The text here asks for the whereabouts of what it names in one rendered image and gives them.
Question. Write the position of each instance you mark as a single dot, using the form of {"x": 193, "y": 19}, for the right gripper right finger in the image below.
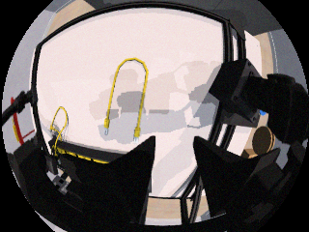
{"x": 225, "y": 174}

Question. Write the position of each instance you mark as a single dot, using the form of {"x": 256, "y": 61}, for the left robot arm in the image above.
{"x": 17, "y": 107}

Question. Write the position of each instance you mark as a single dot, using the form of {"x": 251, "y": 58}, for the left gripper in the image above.
{"x": 51, "y": 163}

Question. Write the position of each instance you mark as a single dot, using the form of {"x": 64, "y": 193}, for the black rack frame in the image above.
{"x": 61, "y": 185}

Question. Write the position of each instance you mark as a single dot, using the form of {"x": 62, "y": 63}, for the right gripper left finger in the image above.
{"x": 127, "y": 177}

